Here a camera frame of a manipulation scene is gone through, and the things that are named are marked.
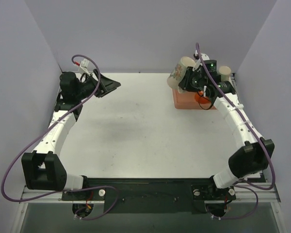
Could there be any cream floral mug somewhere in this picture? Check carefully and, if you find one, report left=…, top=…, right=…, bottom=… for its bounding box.
left=167, top=56, right=196, bottom=94

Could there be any orange mug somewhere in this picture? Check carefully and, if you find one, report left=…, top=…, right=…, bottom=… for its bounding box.
left=194, top=91, right=210, bottom=104

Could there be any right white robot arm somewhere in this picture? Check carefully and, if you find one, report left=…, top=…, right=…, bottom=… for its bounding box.
left=168, top=65, right=275, bottom=199

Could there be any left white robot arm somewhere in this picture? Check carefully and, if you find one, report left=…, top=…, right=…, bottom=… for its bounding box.
left=21, top=69, right=121, bottom=200

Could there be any cream green mug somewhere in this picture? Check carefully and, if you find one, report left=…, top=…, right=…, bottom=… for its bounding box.
left=218, top=66, right=232, bottom=82

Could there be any pink plastic tray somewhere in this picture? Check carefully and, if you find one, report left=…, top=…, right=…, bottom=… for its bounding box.
left=172, top=90, right=216, bottom=110

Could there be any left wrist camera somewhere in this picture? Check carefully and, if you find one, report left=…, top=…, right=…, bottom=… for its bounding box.
left=78, top=59, right=90, bottom=74

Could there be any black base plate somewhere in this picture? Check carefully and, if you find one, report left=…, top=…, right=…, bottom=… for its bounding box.
left=62, top=178, right=236, bottom=216

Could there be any aluminium rail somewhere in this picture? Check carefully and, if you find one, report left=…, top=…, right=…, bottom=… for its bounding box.
left=21, top=183, right=281, bottom=203

